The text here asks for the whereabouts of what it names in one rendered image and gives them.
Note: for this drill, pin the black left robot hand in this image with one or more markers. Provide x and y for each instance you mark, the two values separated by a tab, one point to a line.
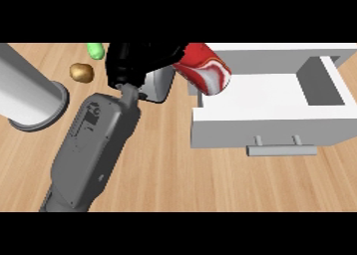
132	59

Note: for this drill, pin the red and white can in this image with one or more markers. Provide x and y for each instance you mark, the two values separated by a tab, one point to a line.
206	73

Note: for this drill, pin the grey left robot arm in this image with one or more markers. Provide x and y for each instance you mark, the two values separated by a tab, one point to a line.
87	149

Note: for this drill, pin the white drawer front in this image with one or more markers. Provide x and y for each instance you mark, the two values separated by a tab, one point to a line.
284	124

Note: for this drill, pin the green vegetable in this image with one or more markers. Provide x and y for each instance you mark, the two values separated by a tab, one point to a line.
95	50

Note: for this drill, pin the brown potato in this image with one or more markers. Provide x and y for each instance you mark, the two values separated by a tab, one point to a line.
81	73

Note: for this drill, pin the white cylinder with grey rim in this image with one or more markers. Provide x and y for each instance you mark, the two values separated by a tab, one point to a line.
19	89

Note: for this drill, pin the white cabinet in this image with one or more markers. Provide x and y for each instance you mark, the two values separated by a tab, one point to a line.
265	89

